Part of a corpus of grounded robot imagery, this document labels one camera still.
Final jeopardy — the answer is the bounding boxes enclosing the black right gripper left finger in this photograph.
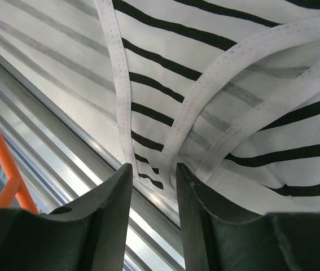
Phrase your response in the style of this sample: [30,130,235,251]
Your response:
[0,164,133,270]

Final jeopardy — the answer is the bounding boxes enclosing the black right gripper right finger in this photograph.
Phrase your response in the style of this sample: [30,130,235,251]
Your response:
[176,163,320,270]

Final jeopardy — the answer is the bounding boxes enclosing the orange plastic hanger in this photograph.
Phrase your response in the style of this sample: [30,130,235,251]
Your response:
[0,132,39,214]

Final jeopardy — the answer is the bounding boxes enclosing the white black striped tank top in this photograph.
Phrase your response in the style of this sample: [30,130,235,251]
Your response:
[0,1,320,213]

